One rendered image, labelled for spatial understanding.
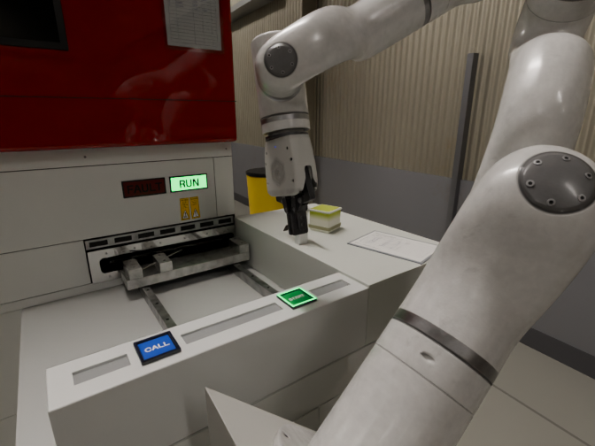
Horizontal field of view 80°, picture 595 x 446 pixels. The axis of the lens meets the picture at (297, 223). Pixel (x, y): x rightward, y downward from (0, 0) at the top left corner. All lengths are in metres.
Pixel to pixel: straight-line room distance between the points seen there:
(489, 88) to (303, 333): 2.04
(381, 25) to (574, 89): 0.29
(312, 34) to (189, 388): 0.54
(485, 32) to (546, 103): 2.01
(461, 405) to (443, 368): 0.04
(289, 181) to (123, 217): 0.64
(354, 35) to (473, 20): 2.03
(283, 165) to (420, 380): 0.38
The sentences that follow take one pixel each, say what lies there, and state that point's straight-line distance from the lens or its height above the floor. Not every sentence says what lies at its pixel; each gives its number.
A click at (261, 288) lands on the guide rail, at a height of 0.84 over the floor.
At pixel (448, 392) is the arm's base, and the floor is 1.05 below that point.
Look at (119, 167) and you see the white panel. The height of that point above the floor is 1.16.
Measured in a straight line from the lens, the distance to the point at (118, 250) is 1.13.
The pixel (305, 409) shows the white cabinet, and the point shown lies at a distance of 0.80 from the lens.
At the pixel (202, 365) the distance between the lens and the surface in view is 0.60.
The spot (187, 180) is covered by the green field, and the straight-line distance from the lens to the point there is 1.15.
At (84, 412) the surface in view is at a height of 0.94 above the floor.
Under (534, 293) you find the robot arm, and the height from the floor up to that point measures 1.14.
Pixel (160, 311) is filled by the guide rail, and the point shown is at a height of 0.85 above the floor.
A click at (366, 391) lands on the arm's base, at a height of 1.03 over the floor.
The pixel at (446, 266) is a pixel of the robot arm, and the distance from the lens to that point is 0.42.
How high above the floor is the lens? 1.30
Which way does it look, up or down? 17 degrees down
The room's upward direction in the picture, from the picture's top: straight up
